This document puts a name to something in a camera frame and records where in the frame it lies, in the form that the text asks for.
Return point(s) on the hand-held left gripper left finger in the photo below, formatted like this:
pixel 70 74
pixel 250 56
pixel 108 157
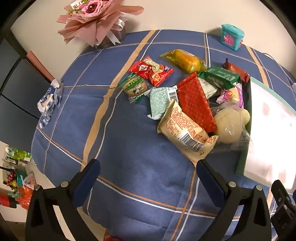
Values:
pixel 89 177

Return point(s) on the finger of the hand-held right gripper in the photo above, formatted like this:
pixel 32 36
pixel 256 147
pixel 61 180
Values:
pixel 281 194

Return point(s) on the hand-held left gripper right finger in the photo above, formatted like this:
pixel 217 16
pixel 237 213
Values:
pixel 208 180

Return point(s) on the white bun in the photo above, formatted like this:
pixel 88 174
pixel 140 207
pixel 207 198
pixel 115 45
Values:
pixel 226 125

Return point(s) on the cream snack packet with barcode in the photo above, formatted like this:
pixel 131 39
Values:
pixel 180 127

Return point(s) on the green-edged white box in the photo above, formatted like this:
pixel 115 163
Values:
pixel 268 129

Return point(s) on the red patterned snack packet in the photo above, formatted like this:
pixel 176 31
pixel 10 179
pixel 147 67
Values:
pixel 194 102

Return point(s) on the pink and white snack packet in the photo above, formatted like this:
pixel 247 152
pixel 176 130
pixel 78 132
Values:
pixel 231 95

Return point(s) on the mint green snack packet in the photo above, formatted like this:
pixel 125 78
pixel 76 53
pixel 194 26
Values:
pixel 159 99

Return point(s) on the green and white biscuit packet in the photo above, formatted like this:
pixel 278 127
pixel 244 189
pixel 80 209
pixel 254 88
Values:
pixel 134 87

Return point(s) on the dark green snack packet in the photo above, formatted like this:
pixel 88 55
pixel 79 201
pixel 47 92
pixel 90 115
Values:
pixel 219 77

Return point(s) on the red and white snack packet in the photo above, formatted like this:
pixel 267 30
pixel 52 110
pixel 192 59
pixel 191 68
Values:
pixel 238 71

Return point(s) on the red heart-print snack packet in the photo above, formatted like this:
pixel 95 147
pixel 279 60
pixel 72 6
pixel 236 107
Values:
pixel 150 70

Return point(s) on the yellow snack packet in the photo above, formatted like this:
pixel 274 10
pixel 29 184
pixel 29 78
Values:
pixel 185 60

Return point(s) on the blue plaid tablecloth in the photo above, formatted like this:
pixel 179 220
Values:
pixel 138 173

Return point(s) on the white plastic bag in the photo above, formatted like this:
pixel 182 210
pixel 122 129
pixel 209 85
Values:
pixel 29 180

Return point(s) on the orange plastic bag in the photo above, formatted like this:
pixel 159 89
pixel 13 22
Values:
pixel 24 197

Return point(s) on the green printed bag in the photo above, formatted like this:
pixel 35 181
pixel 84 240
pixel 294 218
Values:
pixel 18 154

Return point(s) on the blue and white tissue packet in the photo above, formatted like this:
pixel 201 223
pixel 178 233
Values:
pixel 49 99

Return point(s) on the dark grey cabinet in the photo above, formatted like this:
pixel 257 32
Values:
pixel 16 92

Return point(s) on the teal toy box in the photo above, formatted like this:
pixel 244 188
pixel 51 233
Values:
pixel 231 37

